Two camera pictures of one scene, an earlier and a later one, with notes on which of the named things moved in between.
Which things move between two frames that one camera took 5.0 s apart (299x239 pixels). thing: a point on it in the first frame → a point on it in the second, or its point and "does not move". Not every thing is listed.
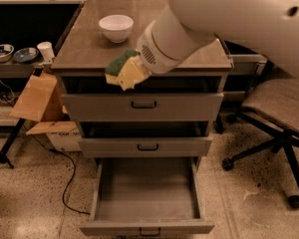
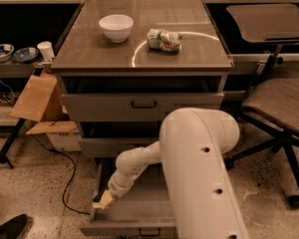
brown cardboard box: [41, 101] does not move
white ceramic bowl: [117, 27] does not move
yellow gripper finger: [133, 71] → [107, 199]
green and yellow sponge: [114, 69] → [97, 201]
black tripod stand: [14, 130] does not move
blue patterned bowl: [1, 53] does not move
